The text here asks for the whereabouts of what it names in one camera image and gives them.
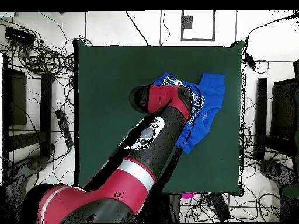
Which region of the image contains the black electronics box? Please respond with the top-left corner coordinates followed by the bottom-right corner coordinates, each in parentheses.
top-left (4, 26), bottom-right (36, 46)

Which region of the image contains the blue printed t-shirt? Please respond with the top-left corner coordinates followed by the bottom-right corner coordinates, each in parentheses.
top-left (152, 71), bottom-right (226, 155)

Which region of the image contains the black power strip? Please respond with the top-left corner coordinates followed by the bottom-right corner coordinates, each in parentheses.
top-left (55, 108), bottom-right (75, 148)
top-left (209, 193), bottom-right (231, 222)

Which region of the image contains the dark green table cloth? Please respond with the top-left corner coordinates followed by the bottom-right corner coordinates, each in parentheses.
top-left (72, 38), bottom-right (245, 196)

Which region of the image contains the black power adapter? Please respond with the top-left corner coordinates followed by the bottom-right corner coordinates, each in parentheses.
top-left (245, 52), bottom-right (257, 71)

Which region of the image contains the pink object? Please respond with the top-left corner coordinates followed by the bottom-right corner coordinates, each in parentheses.
top-left (180, 192), bottom-right (202, 200)

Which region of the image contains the grey square frame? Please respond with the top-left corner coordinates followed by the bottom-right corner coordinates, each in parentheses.
top-left (180, 10), bottom-right (216, 42)

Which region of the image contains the black cable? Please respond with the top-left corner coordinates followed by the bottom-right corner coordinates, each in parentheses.
top-left (125, 10), bottom-right (150, 47)

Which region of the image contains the black chair base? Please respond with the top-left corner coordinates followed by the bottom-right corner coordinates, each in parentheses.
top-left (4, 155), bottom-right (48, 211)
top-left (258, 159), bottom-right (299, 199)

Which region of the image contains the black wooden furniture frame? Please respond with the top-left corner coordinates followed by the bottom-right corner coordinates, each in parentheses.
top-left (2, 52), bottom-right (55, 162)
top-left (253, 59), bottom-right (299, 162)

